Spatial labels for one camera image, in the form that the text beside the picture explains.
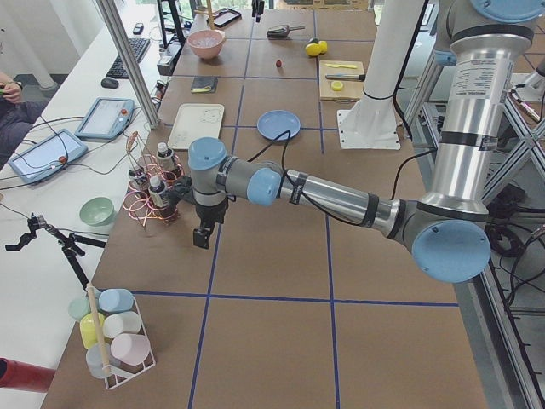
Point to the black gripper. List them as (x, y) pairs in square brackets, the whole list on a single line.
[(258, 8), (209, 215)]

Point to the blue plate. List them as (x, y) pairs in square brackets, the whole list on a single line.
[(273, 123)]

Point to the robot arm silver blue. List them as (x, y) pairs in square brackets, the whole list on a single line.
[(444, 229)]

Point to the metal scoop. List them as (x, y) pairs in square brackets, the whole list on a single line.
[(282, 31)]

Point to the wooden stand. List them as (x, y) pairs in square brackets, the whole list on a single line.
[(206, 11)]

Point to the tea bottle front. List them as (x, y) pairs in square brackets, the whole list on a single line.
[(160, 197)]

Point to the tea bottle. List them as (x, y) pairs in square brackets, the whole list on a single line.
[(160, 197), (167, 160), (139, 181)]

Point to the pink bowl with ice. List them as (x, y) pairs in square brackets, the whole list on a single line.
[(206, 44)]

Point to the yellow lemon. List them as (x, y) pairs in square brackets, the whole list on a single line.
[(323, 46), (313, 49)]

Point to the tea bottle middle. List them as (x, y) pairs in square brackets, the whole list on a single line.
[(139, 181)]

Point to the grey folded cloth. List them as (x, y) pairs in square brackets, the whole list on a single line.
[(204, 84)]

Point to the yellow plastic knife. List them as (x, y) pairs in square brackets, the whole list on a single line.
[(344, 66)]

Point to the tea bottle back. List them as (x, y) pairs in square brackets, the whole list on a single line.
[(167, 160)]

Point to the wooden cutting board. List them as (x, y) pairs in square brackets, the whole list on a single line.
[(352, 91)]

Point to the half lemon slice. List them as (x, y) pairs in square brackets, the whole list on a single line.
[(337, 85)]

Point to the green bowl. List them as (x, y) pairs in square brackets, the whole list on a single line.
[(98, 211)]

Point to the blue cup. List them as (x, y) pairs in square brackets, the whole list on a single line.
[(116, 300)]

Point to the cream bear tray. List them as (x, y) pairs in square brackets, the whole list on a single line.
[(194, 121)]

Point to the white cup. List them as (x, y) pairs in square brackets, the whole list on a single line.
[(125, 322)]

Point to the pink cup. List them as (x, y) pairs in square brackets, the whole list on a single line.
[(131, 349)]

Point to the pale green cup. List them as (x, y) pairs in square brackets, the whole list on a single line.
[(78, 308)]

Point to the yellow cup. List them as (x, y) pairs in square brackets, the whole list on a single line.
[(87, 331)]

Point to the teach pendant tablet far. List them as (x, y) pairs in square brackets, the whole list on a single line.
[(106, 119)]

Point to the teach pendant tablet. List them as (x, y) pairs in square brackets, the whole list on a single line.
[(106, 119), (49, 156)]

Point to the light grey cup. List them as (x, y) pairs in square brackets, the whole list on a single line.
[(94, 362)]

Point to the black mouse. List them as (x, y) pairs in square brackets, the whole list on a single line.
[(109, 83)]

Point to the teach pendant tablet near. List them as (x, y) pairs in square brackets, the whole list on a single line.
[(49, 156)]

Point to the red cylinder object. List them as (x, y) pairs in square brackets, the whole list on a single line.
[(24, 376)]

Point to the copper wire bottle rack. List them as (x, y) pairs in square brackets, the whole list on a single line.
[(151, 175)]

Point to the steel knife handle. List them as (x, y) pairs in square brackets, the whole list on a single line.
[(346, 77)]

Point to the aluminium frame post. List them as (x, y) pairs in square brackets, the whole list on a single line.
[(114, 24)]

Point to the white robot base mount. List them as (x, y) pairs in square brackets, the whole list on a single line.
[(371, 123)]

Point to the white wire cup rack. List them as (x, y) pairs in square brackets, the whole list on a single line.
[(118, 373)]

